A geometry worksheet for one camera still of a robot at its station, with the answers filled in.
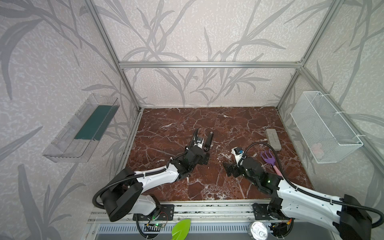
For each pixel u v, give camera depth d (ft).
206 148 3.15
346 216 1.35
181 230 2.27
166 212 2.40
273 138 3.24
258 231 2.11
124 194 1.37
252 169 1.92
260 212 2.41
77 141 2.09
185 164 2.13
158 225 2.31
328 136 2.06
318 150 2.41
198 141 2.37
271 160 3.05
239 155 2.27
